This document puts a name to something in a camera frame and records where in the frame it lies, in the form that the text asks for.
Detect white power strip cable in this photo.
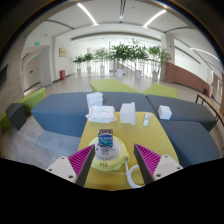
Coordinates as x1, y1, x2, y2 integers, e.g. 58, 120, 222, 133
111, 158, 145, 190

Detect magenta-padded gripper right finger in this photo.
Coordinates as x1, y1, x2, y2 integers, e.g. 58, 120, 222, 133
133, 143, 184, 186

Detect green bench seat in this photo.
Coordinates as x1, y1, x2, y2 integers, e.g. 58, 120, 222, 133
0, 87, 47, 133

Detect small white cube box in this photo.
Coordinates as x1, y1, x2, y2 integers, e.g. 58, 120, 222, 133
157, 104, 173, 121

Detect dark grey ottoman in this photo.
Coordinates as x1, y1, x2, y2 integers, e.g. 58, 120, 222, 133
5, 102, 27, 131

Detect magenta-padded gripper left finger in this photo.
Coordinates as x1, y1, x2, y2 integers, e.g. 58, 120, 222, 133
45, 144, 97, 188

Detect white wet wipes pack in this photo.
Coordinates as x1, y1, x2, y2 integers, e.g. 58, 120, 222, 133
85, 105, 118, 124

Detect grey sofa block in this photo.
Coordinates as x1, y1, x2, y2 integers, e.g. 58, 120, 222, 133
145, 94, 218, 133
159, 119, 222, 168

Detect charger block with blue print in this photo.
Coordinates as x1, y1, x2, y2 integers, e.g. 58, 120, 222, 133
97, 128, 114, 148

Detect black wall screen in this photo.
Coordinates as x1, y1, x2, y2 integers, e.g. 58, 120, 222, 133
0, 64, 8, 89

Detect row of potted plants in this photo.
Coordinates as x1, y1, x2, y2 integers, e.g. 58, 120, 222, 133
72, 39, 172, 81

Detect ceiling light strips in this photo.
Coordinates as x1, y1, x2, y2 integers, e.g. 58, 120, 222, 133
76, 2, 222, 64

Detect long grey sofa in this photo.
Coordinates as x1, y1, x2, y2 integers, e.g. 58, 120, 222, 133
30, 91, 157, 138

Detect green sofa block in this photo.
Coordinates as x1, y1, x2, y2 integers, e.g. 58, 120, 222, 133
142, 82, 179, 100
89, 78, 141, 94

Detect stack of white tissue packs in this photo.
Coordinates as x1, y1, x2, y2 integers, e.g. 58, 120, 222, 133
86, 91, 104, 109

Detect white tube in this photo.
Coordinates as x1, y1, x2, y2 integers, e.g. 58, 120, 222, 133
142, 112, 152, 127

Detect wooden bench with black frame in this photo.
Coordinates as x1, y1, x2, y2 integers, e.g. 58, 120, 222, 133
194, 93, 224, 128

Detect tall white box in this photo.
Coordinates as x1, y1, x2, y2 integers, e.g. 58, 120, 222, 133
119, 101, 137, 126

